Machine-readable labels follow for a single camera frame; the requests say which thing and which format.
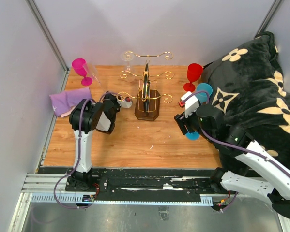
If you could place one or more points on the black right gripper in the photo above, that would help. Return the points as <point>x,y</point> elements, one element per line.
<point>181,121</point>

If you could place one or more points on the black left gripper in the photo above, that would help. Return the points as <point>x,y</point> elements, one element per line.
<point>110,97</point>

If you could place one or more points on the blue wine glass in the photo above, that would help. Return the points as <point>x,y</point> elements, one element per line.
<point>193,136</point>
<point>203,88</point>

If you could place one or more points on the purple cloth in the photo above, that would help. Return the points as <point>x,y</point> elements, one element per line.
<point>63,103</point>

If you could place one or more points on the red wine glass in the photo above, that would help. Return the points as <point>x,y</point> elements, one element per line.
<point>194,72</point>

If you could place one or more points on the pink wine glass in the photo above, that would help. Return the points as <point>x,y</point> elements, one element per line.
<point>79,66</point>

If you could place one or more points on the clear wine glass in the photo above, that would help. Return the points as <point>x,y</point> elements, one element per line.
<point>127,57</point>
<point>92,72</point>

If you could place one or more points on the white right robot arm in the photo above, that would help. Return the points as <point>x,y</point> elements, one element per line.
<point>238,144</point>

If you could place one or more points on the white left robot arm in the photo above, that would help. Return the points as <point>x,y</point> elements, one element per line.
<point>86,118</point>

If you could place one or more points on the black floral blanket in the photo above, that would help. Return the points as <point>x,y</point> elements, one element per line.
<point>248,88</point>

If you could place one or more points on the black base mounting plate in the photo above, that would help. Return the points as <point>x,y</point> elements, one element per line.
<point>125,185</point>

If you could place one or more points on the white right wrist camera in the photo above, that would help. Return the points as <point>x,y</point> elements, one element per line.
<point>189,102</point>

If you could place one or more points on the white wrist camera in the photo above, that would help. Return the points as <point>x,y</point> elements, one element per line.
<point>124,102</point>
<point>189,102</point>

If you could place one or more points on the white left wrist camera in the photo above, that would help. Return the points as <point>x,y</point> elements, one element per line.
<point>124,102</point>

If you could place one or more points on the gold wire wine glass rack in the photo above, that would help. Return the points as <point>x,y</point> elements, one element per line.
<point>148,98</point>

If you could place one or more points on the left aluminium frame post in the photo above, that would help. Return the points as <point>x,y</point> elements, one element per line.
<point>45,30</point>

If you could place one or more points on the aluminium frame post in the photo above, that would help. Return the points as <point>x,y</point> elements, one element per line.
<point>45,30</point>
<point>270,21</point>

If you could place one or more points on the right aluminium frame post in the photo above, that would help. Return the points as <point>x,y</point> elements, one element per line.
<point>270,21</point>

